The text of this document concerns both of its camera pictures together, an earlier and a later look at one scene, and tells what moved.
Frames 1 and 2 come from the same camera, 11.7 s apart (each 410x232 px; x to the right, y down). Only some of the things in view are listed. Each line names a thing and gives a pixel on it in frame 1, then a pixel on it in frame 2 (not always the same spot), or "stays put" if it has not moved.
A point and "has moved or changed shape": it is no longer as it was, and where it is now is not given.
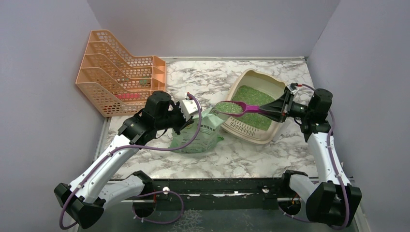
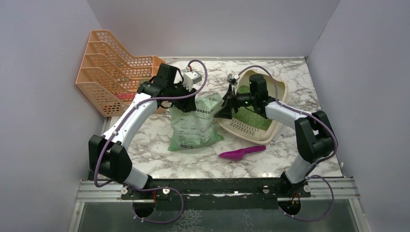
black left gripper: [183, 122] -> [188, 104]
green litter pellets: [253, 96] stays put
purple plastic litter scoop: [233, 108] has moved or changed shape
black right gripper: [279, 109] -> [226, 111]
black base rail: [221, 194] stays put
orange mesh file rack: [116, 82] stays put
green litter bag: [207, 137] has moved or changed shape
